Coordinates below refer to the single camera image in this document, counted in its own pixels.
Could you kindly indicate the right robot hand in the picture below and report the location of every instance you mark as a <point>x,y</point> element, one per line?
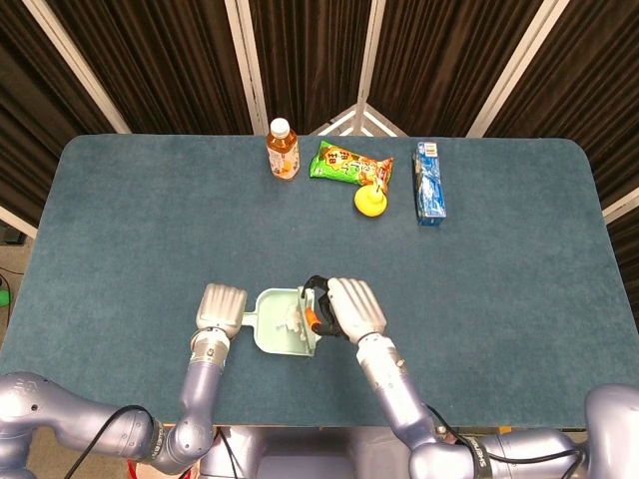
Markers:
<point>357,309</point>

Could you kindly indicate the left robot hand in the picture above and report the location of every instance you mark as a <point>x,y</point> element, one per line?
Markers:
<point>222,309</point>

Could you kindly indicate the mint green hand broom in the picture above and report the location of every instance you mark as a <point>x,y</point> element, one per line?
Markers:
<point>308,302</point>

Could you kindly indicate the mint green dustpan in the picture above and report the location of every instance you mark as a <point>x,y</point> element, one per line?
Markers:
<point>272,319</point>

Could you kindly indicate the white paper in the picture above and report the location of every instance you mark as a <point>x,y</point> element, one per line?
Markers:
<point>292,318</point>

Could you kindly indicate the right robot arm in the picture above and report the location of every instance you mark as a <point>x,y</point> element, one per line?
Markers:
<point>394,394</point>

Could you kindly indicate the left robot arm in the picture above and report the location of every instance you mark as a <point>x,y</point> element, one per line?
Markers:
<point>199,389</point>

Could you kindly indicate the yellow toy pear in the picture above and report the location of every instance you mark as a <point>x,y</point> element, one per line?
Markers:
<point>369,204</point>

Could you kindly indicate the blue table mat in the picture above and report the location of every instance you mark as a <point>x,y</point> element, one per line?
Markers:
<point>150,224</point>

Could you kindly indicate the blue cardboard box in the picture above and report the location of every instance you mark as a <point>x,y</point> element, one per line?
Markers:
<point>430,184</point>

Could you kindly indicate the green snack bag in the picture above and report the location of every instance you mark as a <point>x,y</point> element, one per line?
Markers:
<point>339,164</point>

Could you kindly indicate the grey robot torso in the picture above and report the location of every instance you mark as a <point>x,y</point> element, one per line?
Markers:
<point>309,454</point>

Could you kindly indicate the orange tea bottle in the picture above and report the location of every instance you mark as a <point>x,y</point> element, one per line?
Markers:
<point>283,154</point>

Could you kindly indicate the green ball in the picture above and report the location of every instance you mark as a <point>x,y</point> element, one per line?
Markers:
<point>3,298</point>

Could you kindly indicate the dark folding screen white frame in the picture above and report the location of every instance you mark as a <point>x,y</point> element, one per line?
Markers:
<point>175,60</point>

